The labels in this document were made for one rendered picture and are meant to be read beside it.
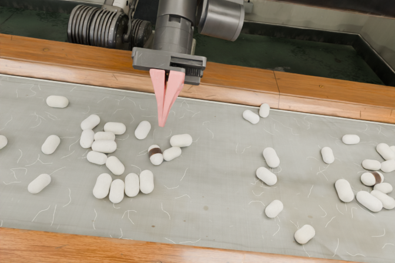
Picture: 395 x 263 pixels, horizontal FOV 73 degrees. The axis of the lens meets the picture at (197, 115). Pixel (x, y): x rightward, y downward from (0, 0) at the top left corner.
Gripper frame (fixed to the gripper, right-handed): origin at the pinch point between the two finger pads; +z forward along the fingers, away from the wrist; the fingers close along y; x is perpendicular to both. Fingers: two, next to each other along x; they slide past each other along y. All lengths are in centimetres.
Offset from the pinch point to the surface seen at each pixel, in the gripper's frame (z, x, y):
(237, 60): -70, 163, 41
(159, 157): 5.4, 4.5, 0.1
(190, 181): 8.5, 4.3, 5.3
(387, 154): 0.2, 8.7, 41.1
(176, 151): 4.2, 5.6, 2.6
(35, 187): 11.1, 0.4, -15.7
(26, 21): -81, 174, -129
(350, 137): -2.4, 10.5, 35.1
